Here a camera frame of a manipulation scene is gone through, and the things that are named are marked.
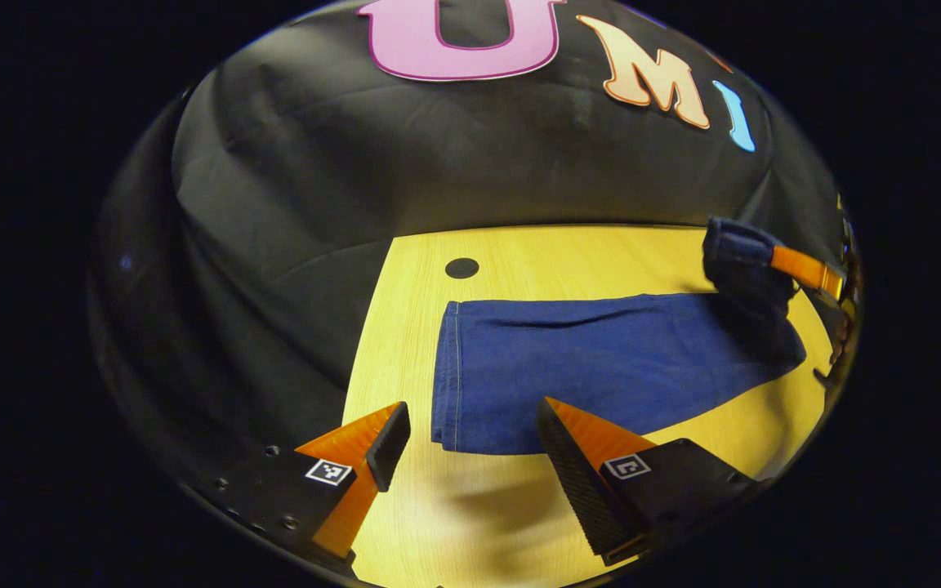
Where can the blue jeans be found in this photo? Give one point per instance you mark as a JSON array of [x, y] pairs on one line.
[[585, 359]]

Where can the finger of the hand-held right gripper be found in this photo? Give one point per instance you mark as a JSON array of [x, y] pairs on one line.
[[805, 269]]

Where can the black backdrop cloth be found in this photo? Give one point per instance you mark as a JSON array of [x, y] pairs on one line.
[[315, 188]]

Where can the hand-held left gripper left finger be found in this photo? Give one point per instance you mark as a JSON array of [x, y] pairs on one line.
[[393, 445]]

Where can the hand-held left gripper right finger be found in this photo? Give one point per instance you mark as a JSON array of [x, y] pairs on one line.
[[573, 478]]

